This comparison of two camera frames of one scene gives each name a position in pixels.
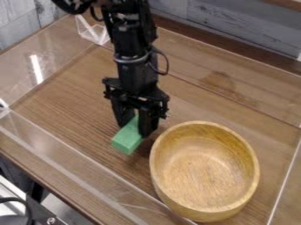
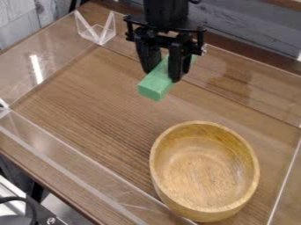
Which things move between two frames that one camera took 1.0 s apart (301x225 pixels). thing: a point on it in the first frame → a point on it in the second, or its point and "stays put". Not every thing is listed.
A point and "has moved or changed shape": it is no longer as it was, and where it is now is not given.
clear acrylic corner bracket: x=94 y=32 stays put
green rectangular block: x=129 y=139 has moved or changed shape
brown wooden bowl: x=205 y=169 stays put
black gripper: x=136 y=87 → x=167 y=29
